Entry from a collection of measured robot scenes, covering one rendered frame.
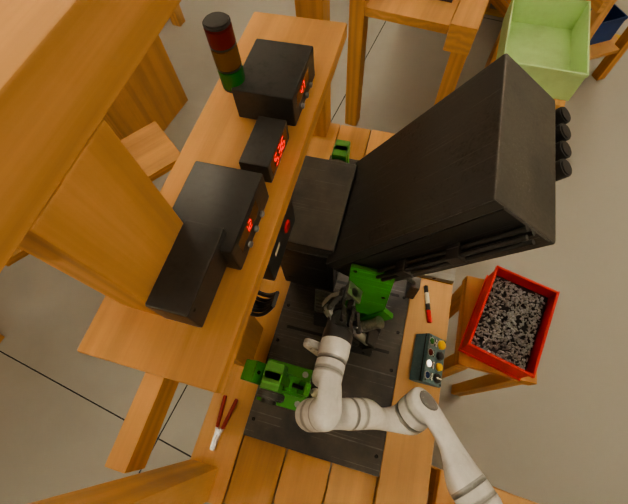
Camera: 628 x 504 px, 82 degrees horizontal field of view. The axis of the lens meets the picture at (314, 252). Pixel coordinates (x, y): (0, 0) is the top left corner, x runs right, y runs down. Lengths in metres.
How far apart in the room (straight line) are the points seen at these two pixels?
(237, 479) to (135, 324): 0.73
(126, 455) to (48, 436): 1.69
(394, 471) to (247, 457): 0.44
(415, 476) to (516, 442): 1.14
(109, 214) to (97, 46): 0.17
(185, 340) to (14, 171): 0.36
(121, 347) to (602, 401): 2.33
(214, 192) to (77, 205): 0.26
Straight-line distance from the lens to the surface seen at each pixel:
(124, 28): 0.49
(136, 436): 0.95
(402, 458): 1.25
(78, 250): 0.46
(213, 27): 0.75
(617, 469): 2.55
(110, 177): 0.48
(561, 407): 2.44
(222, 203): 0.64
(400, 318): 1.29
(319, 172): 1.12
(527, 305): 1.46
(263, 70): 0.84
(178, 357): 0.65
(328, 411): 0.81
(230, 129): 0.84
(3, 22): 0.46
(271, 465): 1.27
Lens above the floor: 2.13
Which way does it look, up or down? 65 degrees down
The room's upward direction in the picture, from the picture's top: 7 degrees counter-clockwise
